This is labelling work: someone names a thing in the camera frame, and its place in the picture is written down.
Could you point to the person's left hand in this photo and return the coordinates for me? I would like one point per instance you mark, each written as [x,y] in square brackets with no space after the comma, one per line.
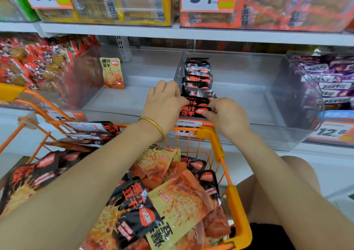
[163,106]

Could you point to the person's right hand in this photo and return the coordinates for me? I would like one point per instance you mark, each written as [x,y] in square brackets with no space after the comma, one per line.
[227,118]

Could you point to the black flame print snack packet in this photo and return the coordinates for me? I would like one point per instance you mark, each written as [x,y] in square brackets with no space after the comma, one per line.
[193,110]

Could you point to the row of black orange snacks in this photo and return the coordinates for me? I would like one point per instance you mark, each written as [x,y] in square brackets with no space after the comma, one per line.
[198,78]

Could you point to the yellow orange snack packet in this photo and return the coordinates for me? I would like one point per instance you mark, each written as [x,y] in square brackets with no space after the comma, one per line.
[112,74]

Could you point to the orange shopping cart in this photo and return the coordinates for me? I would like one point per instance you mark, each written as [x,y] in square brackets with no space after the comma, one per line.
[238,214]

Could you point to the pile of black orange snacks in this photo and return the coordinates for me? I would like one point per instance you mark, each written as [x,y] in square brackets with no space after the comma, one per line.
[138,214]

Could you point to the person's right forearm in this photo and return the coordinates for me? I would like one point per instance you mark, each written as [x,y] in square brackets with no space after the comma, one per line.
[298,191]

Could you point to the person's left forearm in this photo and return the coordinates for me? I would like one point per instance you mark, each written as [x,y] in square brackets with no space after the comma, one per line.
[66,197]

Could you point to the person's right leg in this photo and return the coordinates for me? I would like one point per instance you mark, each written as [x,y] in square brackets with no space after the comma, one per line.
[265,191]

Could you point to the orange blue shelf price tag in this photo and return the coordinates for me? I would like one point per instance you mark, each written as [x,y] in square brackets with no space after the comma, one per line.
[332,131]

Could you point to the stack of yellow trimmed packets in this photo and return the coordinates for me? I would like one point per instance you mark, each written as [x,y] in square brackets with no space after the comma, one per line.
[121,6]

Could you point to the pile of purple packets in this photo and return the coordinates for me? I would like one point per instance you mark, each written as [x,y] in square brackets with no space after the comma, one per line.
[332,78]

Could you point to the black shorts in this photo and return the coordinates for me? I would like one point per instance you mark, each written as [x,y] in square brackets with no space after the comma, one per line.
[271,239]

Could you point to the stack of orange trimmed packets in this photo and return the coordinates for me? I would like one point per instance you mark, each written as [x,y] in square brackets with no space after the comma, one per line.
[298,9]

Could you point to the stack of green packets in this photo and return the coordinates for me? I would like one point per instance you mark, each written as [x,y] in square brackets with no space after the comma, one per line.
[14,6]

